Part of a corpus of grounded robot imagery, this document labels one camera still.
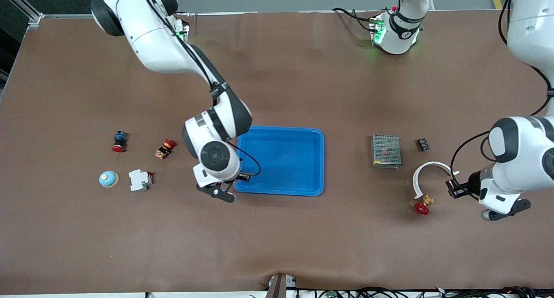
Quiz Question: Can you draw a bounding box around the red blue emergency push button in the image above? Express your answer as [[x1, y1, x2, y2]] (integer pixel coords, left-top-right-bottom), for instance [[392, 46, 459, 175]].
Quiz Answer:
[[112, 131, 129, 153]]

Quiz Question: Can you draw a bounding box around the aluminium frame corner profile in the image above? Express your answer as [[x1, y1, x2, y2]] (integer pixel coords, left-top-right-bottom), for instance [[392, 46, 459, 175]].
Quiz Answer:
[[0, 0, 44, 30]]

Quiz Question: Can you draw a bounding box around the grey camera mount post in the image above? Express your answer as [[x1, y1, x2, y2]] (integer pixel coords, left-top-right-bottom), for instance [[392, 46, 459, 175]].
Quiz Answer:
[[266, 273, 297, 298]]

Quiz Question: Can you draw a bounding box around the white circuit breaker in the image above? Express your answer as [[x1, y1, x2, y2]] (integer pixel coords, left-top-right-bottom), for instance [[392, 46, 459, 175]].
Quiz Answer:
[[128, 169, 154, 192]]

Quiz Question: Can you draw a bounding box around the aluminium table edge rail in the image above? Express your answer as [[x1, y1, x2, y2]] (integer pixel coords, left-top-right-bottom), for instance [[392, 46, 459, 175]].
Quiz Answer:
[[41, 10, 511, 18]]

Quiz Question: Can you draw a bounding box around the metal mesh power supply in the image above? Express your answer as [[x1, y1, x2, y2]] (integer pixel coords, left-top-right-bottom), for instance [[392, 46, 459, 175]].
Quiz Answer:
[[370, 134, 402, 169]]

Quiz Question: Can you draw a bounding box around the light blue service bell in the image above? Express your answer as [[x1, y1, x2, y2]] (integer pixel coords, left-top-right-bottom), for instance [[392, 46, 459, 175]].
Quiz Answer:
[[99, 171, 119, 189]]

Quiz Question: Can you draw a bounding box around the brass valve red handwheel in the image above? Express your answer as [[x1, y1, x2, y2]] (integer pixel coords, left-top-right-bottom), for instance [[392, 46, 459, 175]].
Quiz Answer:
[[413, 194, 435, 216]]

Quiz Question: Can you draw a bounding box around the blue plastic tray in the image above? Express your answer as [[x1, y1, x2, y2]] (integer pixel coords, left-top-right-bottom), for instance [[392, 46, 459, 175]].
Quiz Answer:
[[233, 125, 325, 197]]

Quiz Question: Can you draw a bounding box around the black left base cable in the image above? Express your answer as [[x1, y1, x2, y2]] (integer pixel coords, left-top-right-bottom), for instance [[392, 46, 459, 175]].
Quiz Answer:
[[331, 7, 377, 32]]

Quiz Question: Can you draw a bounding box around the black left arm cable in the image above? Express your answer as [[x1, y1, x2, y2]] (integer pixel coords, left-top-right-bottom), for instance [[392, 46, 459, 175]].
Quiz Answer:
[[450, 0, 554, 181]]

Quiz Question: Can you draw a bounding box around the orange red push button switch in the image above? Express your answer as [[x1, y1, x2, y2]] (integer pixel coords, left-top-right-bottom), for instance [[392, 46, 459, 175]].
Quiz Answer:
[[155, 139, 176, 160]]

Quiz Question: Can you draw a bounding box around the white curved plastic clip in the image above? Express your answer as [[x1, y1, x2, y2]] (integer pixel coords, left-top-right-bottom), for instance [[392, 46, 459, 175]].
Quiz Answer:
[[412, 161, 460, 200]]

